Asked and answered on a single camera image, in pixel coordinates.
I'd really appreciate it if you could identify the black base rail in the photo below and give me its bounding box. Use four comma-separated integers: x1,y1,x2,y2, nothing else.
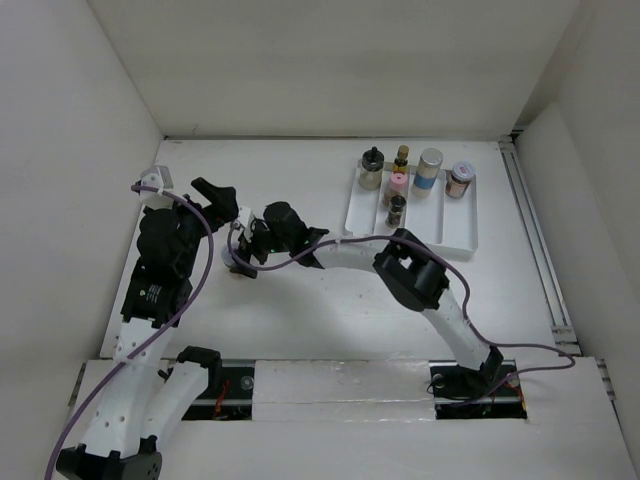
184,360,527,423

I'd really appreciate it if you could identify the yellow label small bottle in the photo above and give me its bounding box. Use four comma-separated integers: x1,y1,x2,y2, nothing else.
392,145,409,174

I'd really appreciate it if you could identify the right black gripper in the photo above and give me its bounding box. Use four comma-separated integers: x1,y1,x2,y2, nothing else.
230,219,293,278

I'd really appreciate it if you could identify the black lid pepper jar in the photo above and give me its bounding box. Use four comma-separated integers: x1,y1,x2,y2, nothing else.
385,195,406,228

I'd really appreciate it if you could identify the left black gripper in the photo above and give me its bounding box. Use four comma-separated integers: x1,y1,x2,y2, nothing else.
150,178,236,276

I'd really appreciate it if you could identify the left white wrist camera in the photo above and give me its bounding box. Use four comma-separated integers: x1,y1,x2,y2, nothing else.
139,165,174,210

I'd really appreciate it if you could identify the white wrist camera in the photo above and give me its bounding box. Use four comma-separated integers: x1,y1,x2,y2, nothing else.
139,165,174,210
236,206,255,241

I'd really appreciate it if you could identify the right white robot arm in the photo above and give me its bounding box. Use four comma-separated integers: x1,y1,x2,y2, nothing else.
227,202,503,400

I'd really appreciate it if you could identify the pink lid spice jar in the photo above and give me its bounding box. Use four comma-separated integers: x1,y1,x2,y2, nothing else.
383,172,408,206

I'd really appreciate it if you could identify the red label lid jar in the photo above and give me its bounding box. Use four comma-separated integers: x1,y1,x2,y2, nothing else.
221,242,239,273
445,161,476,199

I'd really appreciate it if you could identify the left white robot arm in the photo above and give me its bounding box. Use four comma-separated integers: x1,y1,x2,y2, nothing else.
45,173,239,479

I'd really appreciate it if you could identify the silver lid blue label jar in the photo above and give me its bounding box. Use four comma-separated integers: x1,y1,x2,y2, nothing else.
411,148,444,198

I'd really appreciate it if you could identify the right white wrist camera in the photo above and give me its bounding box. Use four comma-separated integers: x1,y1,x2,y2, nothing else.
236,206,255,241

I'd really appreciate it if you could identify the white compartment tray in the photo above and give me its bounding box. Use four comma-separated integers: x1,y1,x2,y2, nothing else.
344,163,478,258

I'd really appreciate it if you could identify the black knob lid jar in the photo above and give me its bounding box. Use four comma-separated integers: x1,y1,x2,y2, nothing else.
358,146,384,190

